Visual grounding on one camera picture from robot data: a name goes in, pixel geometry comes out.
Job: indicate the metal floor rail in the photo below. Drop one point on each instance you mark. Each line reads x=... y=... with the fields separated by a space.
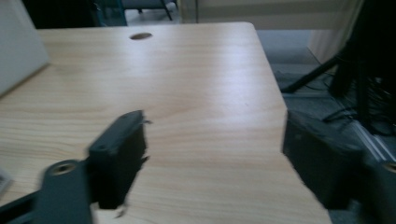
x=378 y=146

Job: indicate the black tripod stand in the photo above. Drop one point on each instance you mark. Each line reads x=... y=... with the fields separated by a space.
x=361 y=62

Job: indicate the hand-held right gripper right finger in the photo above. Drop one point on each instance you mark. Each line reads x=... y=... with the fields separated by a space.
x=320 y=161

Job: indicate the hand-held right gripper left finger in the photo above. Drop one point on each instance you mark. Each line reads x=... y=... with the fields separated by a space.
x=118 y=155

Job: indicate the white plastic storage box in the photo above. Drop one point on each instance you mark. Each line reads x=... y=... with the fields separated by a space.
x=18 y=46

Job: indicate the chair legs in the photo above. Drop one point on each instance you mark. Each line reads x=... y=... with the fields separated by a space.
x=165 y=9

